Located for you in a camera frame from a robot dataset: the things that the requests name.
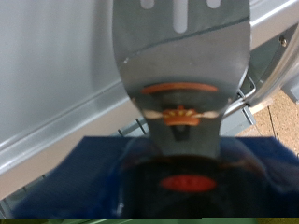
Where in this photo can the grey metal dish rack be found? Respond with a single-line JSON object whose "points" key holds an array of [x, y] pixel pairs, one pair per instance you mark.
{"points": [[291, 91]]}

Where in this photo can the silver toaster oven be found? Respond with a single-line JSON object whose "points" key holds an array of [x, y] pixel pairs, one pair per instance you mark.
{"points": [[46, 46]]}

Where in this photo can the metal spatula with blue block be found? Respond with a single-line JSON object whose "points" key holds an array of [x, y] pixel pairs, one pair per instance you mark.
{"points": [[187, 62]]}

